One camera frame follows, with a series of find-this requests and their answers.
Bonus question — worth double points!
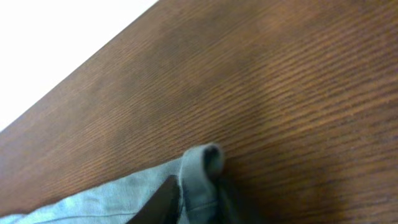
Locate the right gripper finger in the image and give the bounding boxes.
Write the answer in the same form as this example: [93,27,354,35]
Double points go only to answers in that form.
[126,175,180,224]

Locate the light blue t-shirt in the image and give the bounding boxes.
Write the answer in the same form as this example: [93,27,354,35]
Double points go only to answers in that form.
[1,144,248,223]

